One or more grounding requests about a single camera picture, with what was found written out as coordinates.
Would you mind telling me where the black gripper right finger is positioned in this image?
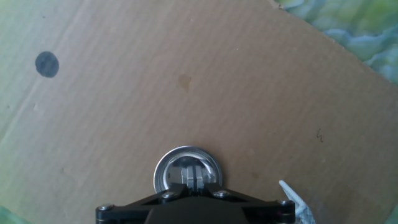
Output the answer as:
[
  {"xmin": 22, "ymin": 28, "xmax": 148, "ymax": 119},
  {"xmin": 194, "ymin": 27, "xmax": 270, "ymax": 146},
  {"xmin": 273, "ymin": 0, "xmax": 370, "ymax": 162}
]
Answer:
[{"xmin": 195, "ymin": 182, "xmax": 295, "ymax": 224}]

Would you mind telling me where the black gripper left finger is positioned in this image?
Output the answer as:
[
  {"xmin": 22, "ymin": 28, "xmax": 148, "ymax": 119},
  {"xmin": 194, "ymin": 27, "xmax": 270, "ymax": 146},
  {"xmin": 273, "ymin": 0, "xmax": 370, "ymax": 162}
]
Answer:
[{"xmin": 95, "ymin": 183, "xmax": 195, "ymax": 224}]

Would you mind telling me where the white mesh tray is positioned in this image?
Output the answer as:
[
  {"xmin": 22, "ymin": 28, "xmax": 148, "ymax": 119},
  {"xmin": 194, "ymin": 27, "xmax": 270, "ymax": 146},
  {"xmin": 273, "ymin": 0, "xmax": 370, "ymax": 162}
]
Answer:
[{"xmin": 278, "ymin": 179, "xmax": 317, "ymax": 224}]

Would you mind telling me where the brown cardboard sheet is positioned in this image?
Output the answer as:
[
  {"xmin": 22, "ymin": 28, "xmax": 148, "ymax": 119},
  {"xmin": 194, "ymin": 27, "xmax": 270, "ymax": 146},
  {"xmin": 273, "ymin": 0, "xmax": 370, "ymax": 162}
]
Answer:
[{"xmin": 0, "ymin": 0, "xmax": 398, "ymax": 224}]

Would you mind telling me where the black round marker dot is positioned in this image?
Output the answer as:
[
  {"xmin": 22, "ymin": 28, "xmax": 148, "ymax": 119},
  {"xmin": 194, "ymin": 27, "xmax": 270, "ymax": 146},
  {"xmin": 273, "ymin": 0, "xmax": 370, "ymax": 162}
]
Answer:
[{"xmin": 34, "ymin": 50, "xmax": 60, "ymax": 78}]

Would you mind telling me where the green marble pattern mat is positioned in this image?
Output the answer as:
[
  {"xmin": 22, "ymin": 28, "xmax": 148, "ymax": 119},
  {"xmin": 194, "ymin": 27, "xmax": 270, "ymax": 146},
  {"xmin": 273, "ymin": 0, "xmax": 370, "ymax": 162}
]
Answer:
[{"xmin": 0, "ymin": 0, "xmax": 398, "ymax": 224}]

